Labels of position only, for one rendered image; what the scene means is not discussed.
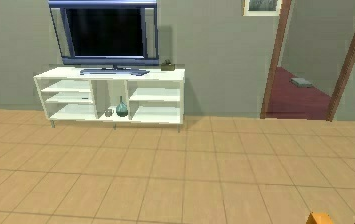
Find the brown wooden door frame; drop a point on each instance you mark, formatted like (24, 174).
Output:
(275, 60)

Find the teal glass vase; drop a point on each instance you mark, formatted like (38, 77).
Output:
(121, 109)

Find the blue framed television set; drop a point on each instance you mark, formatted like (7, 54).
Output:
(105, 31)

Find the small dark olive box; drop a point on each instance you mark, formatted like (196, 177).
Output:
(167, 66)

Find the flat grey laptop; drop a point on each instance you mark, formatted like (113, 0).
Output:
(301, 82)

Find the white framed wall picture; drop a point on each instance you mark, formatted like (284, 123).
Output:
(262, 6)

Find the white television shelf unit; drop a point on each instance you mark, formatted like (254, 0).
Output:
(151, 77)

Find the orange block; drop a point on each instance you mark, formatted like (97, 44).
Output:
(319, 219)

